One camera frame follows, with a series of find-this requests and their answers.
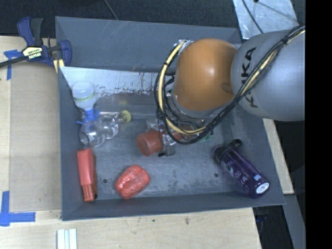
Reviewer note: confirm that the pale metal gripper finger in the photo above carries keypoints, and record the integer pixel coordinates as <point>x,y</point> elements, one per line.
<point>169,146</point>
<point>155,125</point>

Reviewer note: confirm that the red-brown cup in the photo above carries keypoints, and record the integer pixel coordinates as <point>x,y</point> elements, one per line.
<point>149,143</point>

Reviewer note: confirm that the grey metal bin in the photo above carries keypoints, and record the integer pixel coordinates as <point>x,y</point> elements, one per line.
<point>181,170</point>

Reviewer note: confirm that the clear plastic bottle yellow cap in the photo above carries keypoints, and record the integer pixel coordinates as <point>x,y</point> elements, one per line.
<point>99,128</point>

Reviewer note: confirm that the purple water bottle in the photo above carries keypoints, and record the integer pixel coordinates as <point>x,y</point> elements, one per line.
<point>241,171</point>

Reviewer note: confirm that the white spray bottle blue trigger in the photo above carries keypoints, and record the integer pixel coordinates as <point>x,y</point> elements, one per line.
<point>83,93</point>

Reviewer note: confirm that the red flat block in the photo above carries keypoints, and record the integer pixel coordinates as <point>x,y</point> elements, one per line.
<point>86,168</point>

